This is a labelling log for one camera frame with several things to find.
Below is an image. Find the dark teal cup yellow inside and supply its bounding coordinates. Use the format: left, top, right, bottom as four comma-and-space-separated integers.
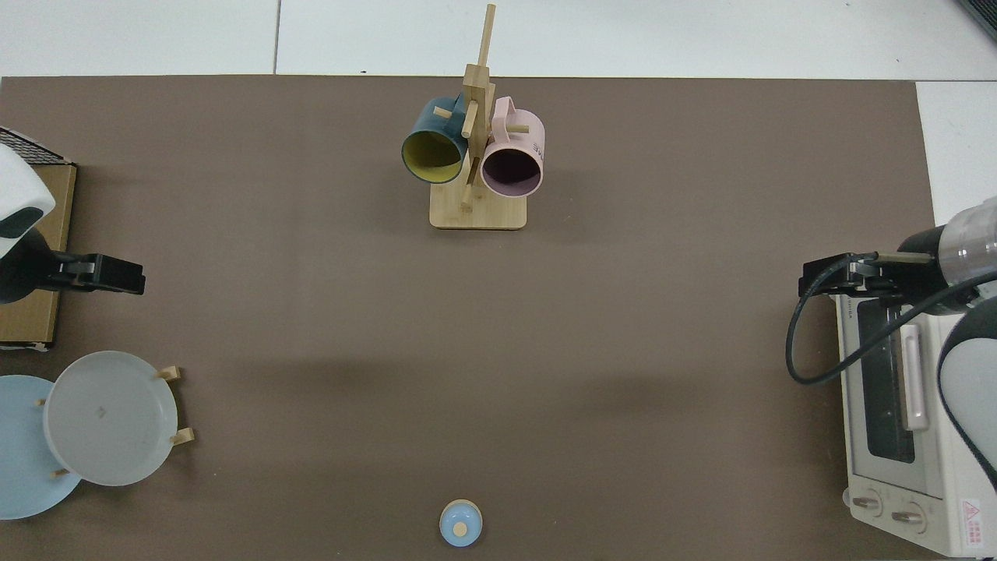
401, 95, 469, 185

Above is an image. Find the pink cup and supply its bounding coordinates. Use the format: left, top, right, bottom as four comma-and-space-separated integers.
479, 96, 545, 199

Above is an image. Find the brown table cloth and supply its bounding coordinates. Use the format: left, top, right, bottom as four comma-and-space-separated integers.
0, 74, 935, 561

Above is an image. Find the small blue round thing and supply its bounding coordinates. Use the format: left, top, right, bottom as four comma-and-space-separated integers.
439, 499, 484, 548

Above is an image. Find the light blue plate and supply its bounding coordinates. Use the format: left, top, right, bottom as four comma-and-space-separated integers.
0, 375, 83, 520

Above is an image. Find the wooden plate rack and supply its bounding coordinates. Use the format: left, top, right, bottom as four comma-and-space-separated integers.
31, 365, 196, 480

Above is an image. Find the pale toaster oven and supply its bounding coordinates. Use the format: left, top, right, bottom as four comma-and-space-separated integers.
832, 290, 997, 558

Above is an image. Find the dark grey panel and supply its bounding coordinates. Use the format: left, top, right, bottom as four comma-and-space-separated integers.
954, 0, 997, 41

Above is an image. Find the wooden cup stand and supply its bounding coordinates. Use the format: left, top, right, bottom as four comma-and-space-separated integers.
429, 4, 530, 231

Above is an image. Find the wire basket with wooden floor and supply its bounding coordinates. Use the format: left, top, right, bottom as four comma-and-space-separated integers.
0, 126, 79, 350

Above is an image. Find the grey plate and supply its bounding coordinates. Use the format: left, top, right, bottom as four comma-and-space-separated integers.
43, 351, 178, 487

